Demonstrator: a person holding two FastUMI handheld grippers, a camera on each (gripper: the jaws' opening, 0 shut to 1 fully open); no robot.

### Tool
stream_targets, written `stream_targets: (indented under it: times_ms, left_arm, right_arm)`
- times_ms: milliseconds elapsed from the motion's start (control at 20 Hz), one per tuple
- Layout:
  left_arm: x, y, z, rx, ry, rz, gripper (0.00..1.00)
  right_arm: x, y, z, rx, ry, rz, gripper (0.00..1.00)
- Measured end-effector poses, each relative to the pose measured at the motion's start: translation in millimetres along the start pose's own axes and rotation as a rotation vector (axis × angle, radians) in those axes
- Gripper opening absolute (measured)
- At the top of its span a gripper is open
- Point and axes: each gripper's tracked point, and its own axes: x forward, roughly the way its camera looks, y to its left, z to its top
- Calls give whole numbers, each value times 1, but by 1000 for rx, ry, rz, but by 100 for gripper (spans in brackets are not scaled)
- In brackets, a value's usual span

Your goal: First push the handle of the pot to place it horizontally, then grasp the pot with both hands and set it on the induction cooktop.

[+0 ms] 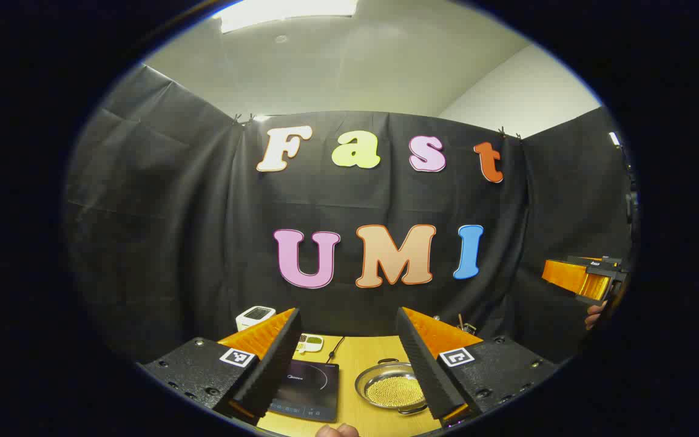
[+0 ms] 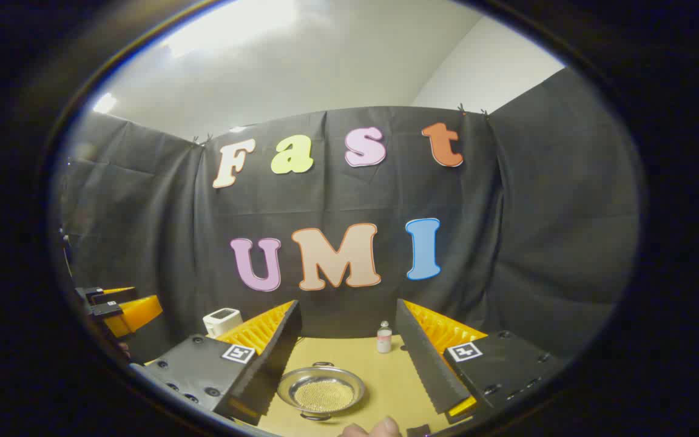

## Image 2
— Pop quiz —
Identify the pile of yellow soybeans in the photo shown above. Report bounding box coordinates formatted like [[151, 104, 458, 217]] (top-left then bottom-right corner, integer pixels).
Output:
[[294, 378, 355, 413]]

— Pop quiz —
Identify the white box-shaped appliance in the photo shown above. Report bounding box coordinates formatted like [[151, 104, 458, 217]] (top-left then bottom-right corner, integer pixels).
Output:
[[203, 308, 243, 339]]

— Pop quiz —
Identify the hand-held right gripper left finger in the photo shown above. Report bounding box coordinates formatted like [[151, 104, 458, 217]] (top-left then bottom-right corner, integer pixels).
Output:
[[131, 299, 303, 425]]

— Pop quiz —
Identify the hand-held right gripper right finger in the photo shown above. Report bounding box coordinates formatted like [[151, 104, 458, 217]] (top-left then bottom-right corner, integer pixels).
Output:
[[394, 298, 569, 425]]

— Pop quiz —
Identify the steel pot with black handles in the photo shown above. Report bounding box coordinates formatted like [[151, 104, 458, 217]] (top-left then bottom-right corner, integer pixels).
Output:
[[277, 362, 366, 421]]

